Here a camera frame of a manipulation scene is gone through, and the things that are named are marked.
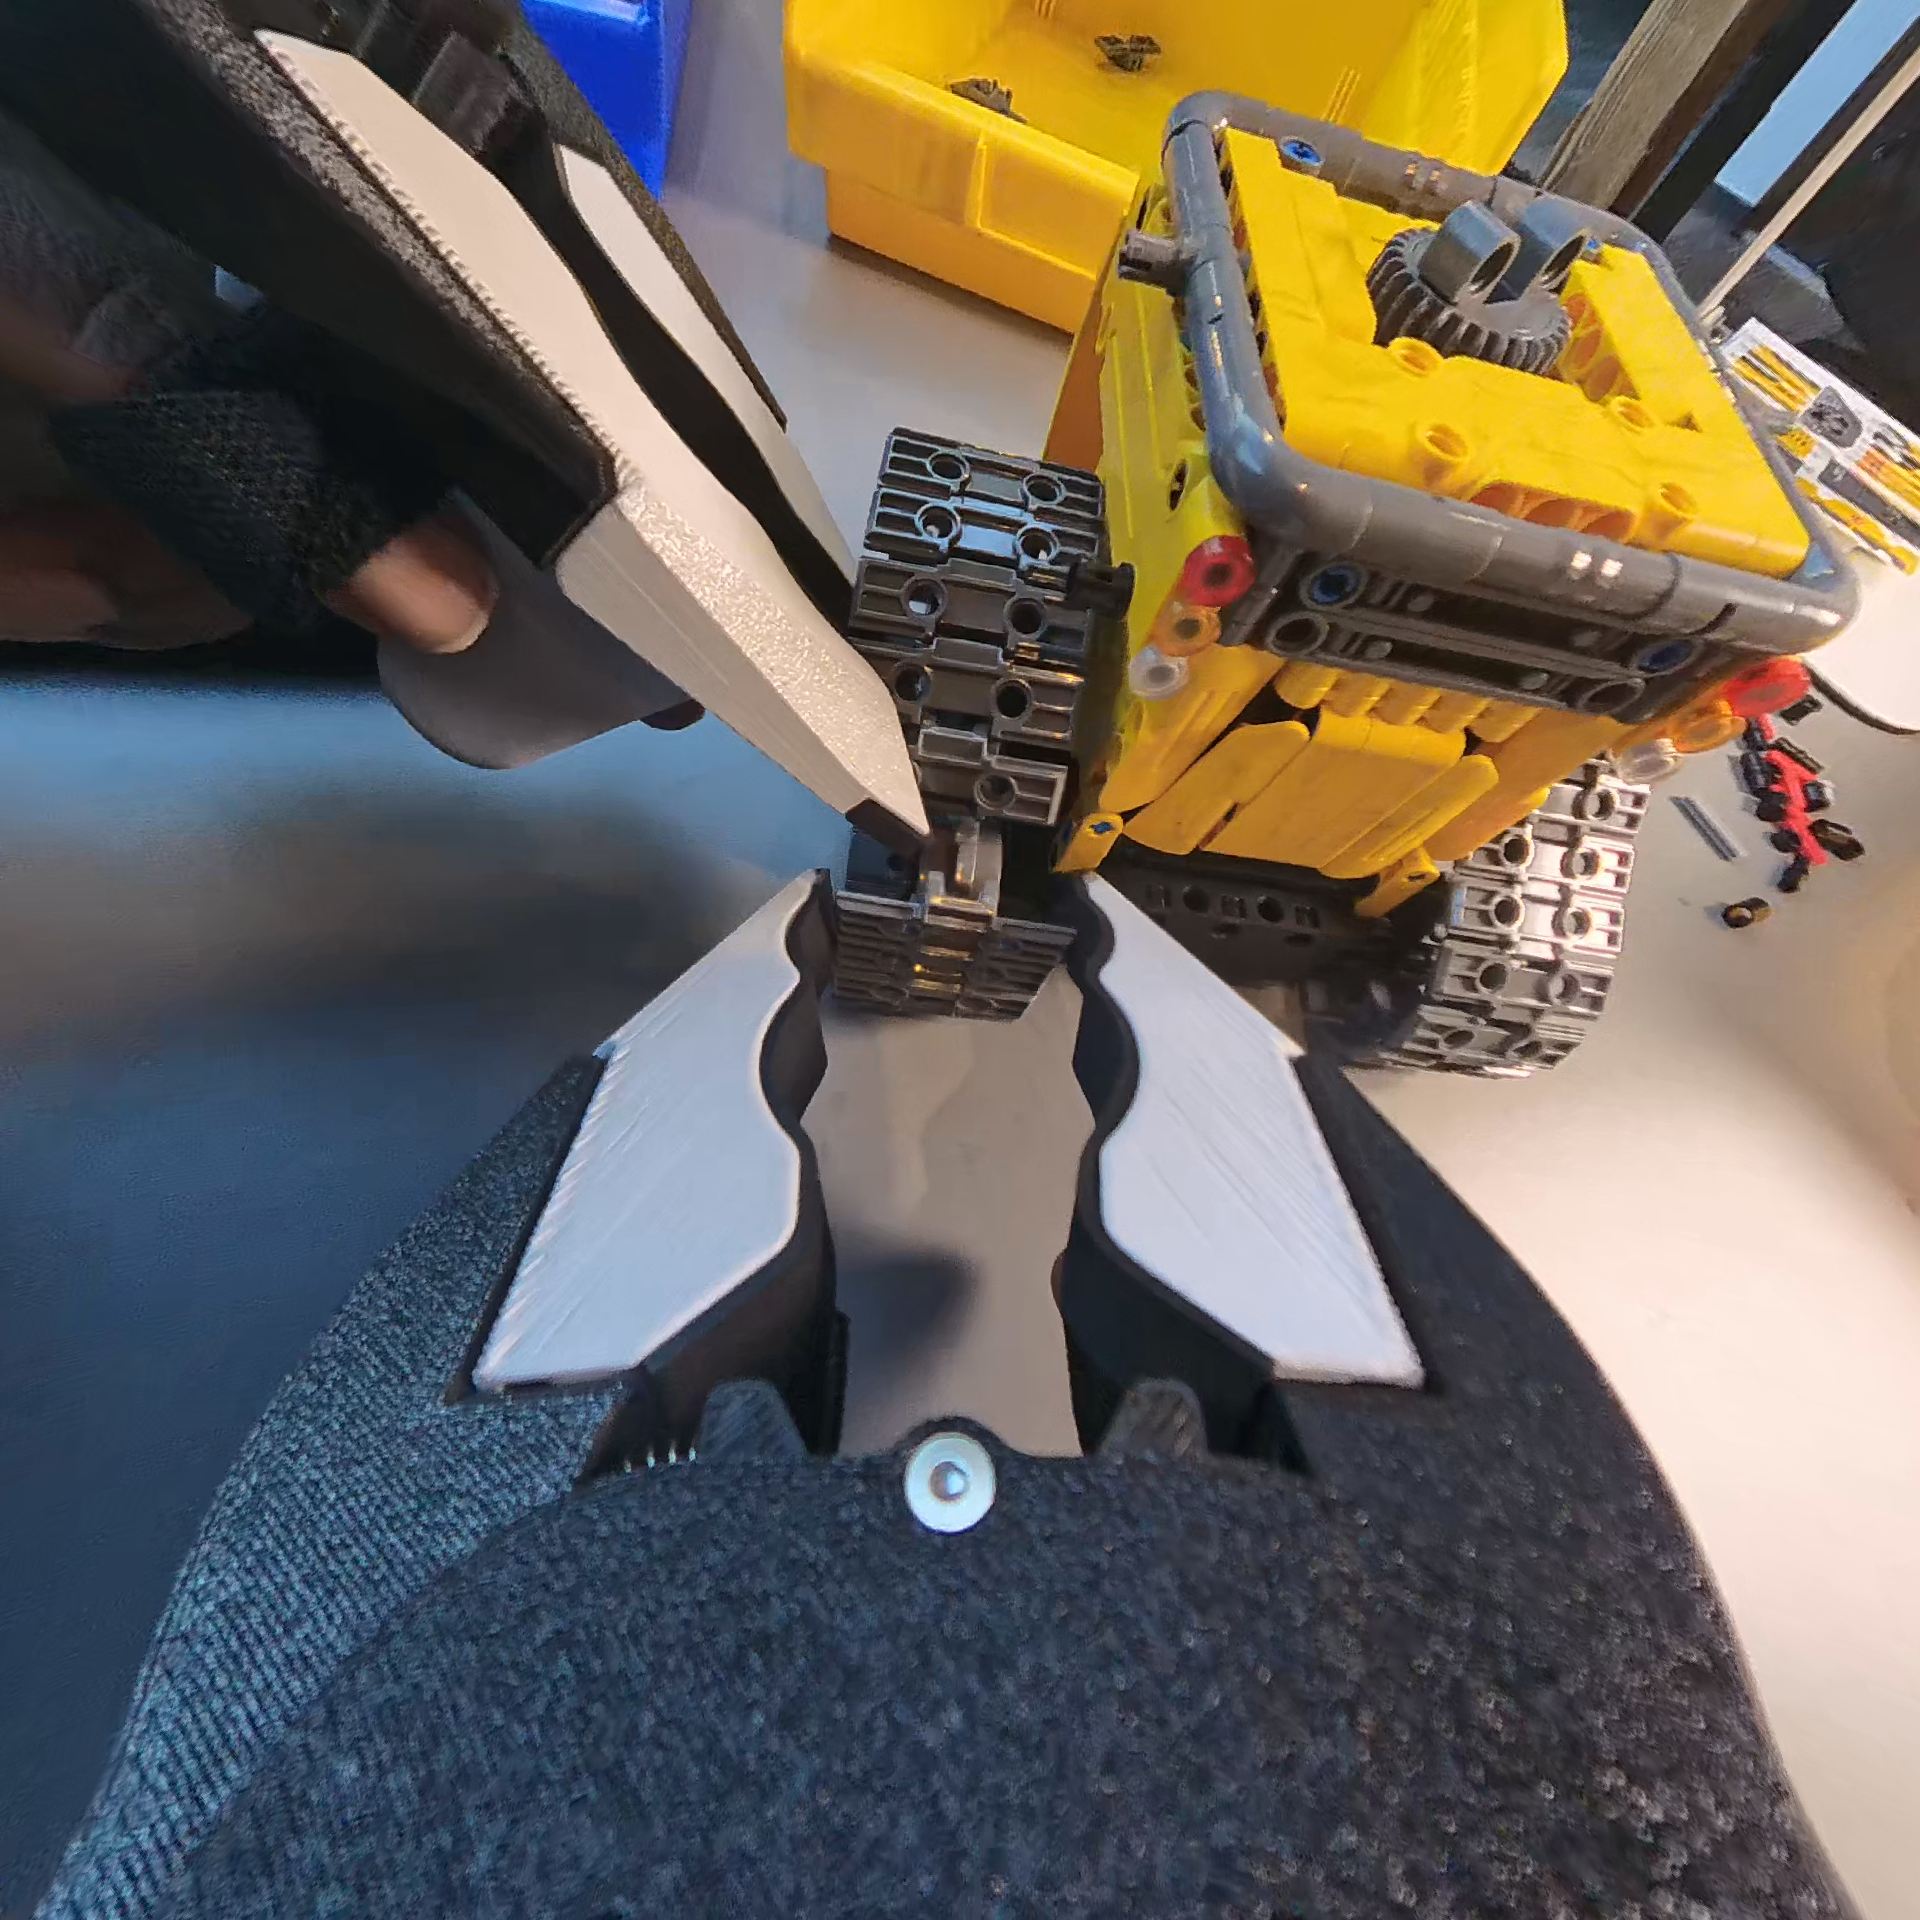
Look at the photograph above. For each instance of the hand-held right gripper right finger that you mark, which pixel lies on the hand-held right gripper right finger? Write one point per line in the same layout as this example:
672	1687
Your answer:
1247	1200

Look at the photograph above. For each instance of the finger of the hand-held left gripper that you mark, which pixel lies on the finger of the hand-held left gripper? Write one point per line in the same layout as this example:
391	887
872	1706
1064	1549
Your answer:
721	376
721	615

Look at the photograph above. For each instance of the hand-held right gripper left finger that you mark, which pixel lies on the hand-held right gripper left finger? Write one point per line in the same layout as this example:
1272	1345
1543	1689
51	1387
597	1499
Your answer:
662	1200

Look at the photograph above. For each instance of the yellow toy brick bulldozer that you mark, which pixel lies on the yellow toy brick bulldozer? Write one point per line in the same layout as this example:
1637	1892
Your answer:
1441	421

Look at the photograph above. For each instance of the person's left hand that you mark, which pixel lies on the person's left hand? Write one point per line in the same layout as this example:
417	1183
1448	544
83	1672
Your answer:
77	571

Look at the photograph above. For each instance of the yellow storage bin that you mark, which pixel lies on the yellow storage bin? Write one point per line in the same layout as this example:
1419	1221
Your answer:
960	180

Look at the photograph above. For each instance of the blue storage bin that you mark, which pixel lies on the blue storage bin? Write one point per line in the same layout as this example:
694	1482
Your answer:
616	76

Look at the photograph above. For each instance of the small dark brick part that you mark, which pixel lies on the small dark brick part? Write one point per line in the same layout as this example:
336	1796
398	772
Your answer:
982	96
1131	48

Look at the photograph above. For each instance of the pile of small brick pins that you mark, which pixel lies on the pile of small brick pins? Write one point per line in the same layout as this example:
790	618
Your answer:
1785	796

